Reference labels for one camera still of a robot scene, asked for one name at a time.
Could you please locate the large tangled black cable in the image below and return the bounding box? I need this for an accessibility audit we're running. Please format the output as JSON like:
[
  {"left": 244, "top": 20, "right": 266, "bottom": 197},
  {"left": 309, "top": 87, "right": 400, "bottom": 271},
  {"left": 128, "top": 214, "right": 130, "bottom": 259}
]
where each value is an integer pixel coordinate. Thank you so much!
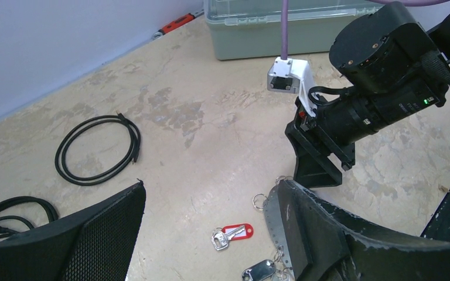
[{"left": 0, "top": 196, "right": 60, "bottom": 243}]

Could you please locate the red orange clamp tool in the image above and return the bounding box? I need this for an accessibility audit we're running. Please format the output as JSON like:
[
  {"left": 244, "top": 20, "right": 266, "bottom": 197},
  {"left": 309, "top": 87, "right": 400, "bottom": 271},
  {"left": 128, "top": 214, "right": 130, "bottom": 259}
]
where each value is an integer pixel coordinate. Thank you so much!
[{"left": 151, "top": 9, "right": 204, "bottom": 40}]

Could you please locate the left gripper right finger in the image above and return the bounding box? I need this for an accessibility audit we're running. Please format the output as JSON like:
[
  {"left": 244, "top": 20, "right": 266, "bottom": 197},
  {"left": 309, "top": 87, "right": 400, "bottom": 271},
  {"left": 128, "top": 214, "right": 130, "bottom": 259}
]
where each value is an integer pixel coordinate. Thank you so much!
[{"left": 277, "top": 180, "right": 450, "bottom": 280}]

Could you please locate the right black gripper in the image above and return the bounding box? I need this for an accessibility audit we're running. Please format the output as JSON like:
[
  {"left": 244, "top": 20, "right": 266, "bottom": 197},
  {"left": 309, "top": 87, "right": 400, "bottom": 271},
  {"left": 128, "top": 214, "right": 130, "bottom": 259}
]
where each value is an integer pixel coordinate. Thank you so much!
[{"left": 285, "top": 76, "right": 448, "bottom": 189}]

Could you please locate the clear lidded storage bin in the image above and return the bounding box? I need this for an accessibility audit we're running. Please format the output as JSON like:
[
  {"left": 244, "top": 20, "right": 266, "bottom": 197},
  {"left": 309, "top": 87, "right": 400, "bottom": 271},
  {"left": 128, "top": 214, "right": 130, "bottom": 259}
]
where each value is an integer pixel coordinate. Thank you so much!
[{"left": 203, "top": 0, "right": 382, "bottom": 60}]

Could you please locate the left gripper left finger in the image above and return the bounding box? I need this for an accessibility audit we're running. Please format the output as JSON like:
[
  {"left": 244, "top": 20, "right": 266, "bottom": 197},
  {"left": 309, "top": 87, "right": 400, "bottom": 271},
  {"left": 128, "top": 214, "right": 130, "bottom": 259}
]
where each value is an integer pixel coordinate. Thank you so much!
[{"left": 0, "top": 181, "right": 146, "bottom": 280}]

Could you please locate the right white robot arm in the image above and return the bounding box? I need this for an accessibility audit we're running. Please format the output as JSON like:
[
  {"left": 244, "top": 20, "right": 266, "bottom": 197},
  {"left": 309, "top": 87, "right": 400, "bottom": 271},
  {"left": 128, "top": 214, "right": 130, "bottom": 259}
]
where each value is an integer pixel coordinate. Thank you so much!
[{"left": 285, "top": 2, "right": 450, "bottom": 188}]

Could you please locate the key with black tag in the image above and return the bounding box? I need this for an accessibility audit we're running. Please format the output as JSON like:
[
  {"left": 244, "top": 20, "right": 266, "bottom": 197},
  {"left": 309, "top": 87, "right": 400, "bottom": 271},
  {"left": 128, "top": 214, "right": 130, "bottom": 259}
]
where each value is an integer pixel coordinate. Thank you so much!
[{"left": 241, "top": 259, "right": 277, "bottom": 281}]

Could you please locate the small coiled black cable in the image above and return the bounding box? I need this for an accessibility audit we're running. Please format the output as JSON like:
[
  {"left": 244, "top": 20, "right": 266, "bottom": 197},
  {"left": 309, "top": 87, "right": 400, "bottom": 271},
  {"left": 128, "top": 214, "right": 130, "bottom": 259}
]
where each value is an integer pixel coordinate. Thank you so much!
[{"left": 54, "top": 113, "right": 142, "bottom": 187}]

